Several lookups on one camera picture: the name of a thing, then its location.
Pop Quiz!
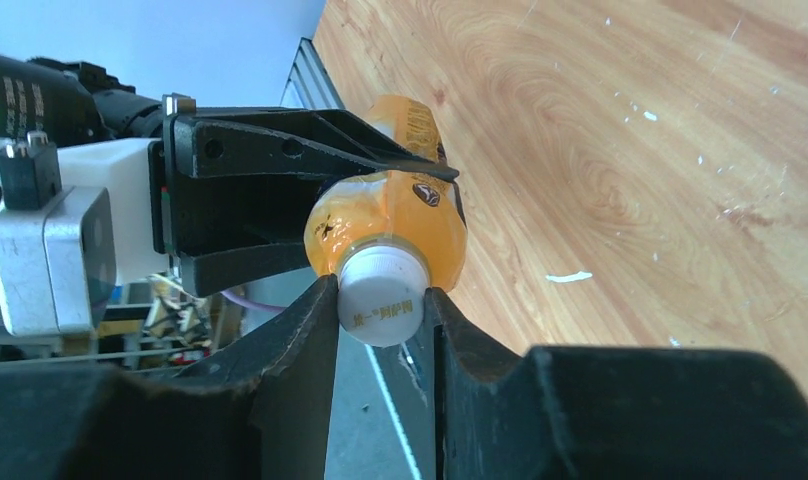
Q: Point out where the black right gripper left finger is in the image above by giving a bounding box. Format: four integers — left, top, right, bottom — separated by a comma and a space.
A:
0, 276, 339, 479

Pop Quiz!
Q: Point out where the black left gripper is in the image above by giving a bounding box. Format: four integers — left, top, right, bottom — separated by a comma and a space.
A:
149, 109, 459, 297

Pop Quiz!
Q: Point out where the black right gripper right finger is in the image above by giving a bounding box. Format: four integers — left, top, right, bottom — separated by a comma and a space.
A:
425, 289, 808, 479

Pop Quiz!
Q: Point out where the yellow blue milk tea bottle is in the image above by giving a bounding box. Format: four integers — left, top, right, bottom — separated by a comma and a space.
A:
303, 94, 469, 349

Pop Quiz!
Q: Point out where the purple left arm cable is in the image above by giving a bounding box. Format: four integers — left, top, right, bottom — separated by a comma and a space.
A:
219, 288, 287, 314

